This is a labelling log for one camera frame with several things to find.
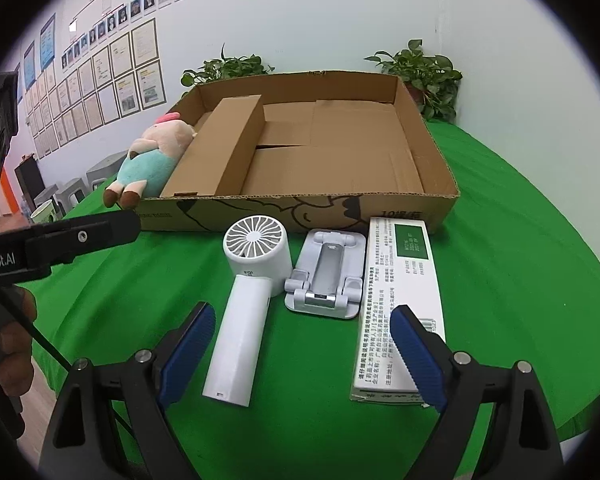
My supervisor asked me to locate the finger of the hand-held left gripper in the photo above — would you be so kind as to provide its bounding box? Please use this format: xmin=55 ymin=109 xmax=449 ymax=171
xmin=24 ymin=209 xmax=142 ymax=281

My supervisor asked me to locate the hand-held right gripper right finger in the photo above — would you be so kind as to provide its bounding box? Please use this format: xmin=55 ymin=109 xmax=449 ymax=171
xmin=390 ymin=304 xmax=566 ymax=480

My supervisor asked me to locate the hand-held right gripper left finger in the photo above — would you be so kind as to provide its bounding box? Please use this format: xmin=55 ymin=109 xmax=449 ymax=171
xmin=39 ymin=302 xmax=217 ymax=480

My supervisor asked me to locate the white medicine box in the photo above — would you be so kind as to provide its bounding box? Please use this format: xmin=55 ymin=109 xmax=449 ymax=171
xmin=350 ymin=216 xmax=447 ymax=408

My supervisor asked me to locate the white handheld fan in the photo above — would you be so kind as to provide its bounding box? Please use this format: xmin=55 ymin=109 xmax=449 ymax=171
xmin=202 ymin=214 xmax=293 ymax=407

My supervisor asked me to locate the plush pig toy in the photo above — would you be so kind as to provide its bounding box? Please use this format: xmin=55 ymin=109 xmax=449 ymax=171
xmin=104 ymin=112 xmax=200 ymax=209

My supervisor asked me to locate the person's left hand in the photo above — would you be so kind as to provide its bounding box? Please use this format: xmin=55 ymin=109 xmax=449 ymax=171
xmin=0 ymin=289 xmax=38 ymax=402

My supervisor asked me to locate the green patterned paper cup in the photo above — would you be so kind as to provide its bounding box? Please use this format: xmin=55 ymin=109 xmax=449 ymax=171
xmin=29 ymin=200 xmax=62 ymax=225

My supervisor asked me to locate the grey plastic stool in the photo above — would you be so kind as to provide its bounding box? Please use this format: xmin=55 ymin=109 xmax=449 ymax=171
xmin=55 ymin=177 xmax=91 ymax=211
xmin=32 ymin=184 xmax=61 ymax=208
xmin=85 ymin=151 xmax=131 ymax=193

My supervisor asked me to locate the black cabinet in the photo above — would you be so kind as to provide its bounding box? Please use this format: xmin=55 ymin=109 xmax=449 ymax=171
xmin=14 ymin=164 xmax=46 ymax=206

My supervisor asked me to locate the green tablecloth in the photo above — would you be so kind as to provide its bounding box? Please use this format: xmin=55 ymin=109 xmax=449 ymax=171
xmin=15 ymin=122 xmax=600 ymax=480

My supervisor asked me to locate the long brown cardboard box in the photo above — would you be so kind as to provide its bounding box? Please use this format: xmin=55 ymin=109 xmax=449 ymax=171
xmin=160 ymin=96 xmax=267 ymax=198

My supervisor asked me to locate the potted green plant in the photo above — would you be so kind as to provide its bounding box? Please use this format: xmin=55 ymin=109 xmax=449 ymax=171
xmin=181 ymin=44 xmax=276 ymax=101
xmin=364 ymin=39 xmax=463 ymax=123

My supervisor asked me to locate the black cable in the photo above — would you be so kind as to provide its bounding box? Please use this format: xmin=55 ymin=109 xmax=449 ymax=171
xmin=0 ymin=272 xmax=77 ymax=377

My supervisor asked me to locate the wall of framed certificates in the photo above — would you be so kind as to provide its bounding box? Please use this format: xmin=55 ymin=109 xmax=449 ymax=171
xmin=27 ymin=17 xmax=167 ymax=161

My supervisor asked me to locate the blue wall poster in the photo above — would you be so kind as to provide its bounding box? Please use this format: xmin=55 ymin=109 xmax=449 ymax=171
xmin=39 ymin=12 xmax=57 ymax=66
xmin=22 ymin=41 xmax=36 ymax=92

